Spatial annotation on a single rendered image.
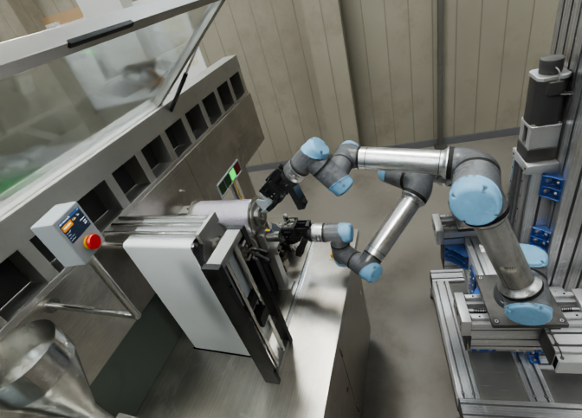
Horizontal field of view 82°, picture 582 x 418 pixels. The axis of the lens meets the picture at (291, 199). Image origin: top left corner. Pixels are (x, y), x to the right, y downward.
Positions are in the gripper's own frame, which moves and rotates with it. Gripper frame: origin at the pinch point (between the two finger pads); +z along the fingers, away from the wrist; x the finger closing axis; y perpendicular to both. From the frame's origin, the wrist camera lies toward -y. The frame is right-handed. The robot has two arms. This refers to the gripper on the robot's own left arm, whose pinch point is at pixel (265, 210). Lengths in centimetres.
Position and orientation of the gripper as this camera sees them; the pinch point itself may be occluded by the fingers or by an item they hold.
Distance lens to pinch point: 123.7
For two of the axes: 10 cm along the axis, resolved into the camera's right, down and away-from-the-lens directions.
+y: -7.8, -5.9, -1.9
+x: -2.7, 6.0, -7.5
